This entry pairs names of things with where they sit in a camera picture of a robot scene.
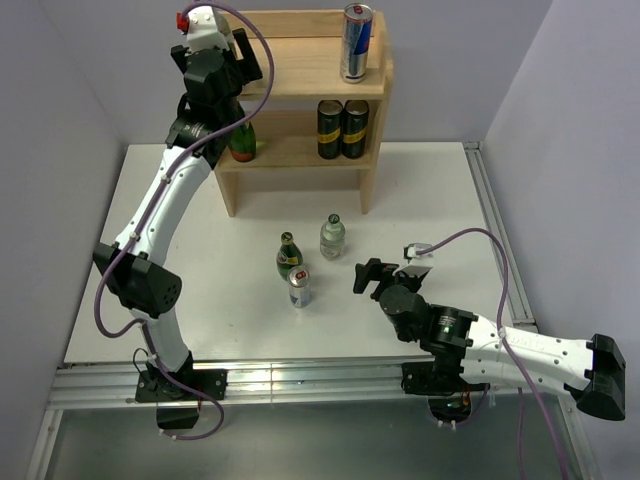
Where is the Red Bull can front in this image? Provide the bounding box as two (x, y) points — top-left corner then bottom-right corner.
(287, 265), (311, 308)

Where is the red bull can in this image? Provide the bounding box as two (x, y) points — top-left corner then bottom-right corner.
(340, 3), (374, 83)
(287, 265), (311, 308)

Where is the green perrier bottle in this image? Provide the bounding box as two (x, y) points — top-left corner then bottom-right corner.
(228, 122), (257, 163)
(276, 231), (304, 280)

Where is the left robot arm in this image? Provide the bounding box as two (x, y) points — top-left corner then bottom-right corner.
(93, 28), (262, 399)

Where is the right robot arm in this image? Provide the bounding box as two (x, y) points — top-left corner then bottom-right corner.
(353, 258), (626, 421)

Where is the wooden two-tier shelf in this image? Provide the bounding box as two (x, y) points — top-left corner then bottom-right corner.
(215, 9), (394, 216)

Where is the clear bottle back right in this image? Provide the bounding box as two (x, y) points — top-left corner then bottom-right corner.
(320, 213), (346, 260)

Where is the left black yellow can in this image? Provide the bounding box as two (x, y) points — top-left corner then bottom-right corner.
(317, 100), (343, 160)

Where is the black yellow can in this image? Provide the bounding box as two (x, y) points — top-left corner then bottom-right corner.
(341, 100), (369, 159)
(317, 100), (343, 160)

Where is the right black yellow can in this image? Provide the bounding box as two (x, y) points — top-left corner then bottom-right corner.
(341, 100), (369, 159)

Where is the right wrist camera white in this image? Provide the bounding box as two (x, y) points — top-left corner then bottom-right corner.
(394, 243), (434, 278)

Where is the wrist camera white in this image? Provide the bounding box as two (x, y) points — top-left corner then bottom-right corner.
(176, 6), (234, 53)
(394, 243), (434, 278)

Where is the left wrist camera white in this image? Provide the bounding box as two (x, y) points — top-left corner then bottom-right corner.
(176, 6), (234, 53)

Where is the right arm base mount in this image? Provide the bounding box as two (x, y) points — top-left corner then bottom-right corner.
(401, 360), (490, 429)

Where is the aluminium right rail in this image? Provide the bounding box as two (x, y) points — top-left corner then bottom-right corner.
(463, 142), (536, 328)

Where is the aluminium rail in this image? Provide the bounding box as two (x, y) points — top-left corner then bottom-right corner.
(47, 357), (576, 411)
(463, 142), (536, 328)

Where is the aluminium front rail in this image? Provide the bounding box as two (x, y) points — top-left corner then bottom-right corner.
(47, 357), (576, 411)

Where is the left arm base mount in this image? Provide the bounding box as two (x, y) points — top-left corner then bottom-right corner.
(134, 369), (227, 436)

